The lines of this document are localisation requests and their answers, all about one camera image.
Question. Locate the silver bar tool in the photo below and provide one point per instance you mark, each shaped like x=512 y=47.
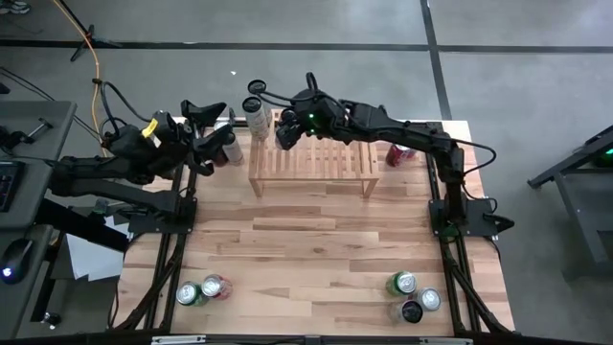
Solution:
x=40 y=126

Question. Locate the grey can with black top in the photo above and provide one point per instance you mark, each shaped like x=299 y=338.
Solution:
x=406 y=311

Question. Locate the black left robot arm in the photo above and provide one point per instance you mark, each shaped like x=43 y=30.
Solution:
x=96 y=167

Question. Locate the white paper sheets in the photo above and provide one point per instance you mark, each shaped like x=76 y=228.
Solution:
x=93 y=261

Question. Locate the black desk support beam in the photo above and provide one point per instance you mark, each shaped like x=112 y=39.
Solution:
x=81 y=227

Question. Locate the black keyboard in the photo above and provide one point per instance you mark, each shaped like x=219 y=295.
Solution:
x=8 y=184

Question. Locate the black frame clamp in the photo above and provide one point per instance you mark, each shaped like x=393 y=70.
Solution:
x=232 y=115

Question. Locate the black tripod stand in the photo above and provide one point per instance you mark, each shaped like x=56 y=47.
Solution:
x=91 y=36

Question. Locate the grey desk top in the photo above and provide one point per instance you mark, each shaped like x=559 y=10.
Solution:
x=29 y=306
x=48 y=115

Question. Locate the silver metal bracket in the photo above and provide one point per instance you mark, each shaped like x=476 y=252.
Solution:
x=445 y=341
x=177 y=339

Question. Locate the grey metal cart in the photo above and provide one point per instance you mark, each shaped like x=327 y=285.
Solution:
x=594 y=225

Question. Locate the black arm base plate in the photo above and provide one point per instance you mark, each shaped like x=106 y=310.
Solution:
x=479 y=211
x=184 y=224

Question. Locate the black computer mouse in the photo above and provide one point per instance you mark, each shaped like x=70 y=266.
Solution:
x=18 y=259

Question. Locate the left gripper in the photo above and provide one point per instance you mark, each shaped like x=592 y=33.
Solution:
x=172 y=139

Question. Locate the person's shoe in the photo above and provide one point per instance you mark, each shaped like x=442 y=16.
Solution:
x=16 y=7

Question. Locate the wooden slatted shelf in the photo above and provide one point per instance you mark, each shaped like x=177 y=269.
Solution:
x=311 y=182

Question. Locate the yellow tape label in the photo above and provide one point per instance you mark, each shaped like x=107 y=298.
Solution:
x=150 y=127

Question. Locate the black desk tool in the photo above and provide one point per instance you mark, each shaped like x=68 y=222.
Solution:
x=10 y=139

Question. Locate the black round knob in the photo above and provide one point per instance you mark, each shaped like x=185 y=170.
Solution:
x=51 y=318

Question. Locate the small grey box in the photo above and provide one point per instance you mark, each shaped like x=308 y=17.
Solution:
x=101 y=206

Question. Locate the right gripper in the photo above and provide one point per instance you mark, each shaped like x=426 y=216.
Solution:
x=316 y=112

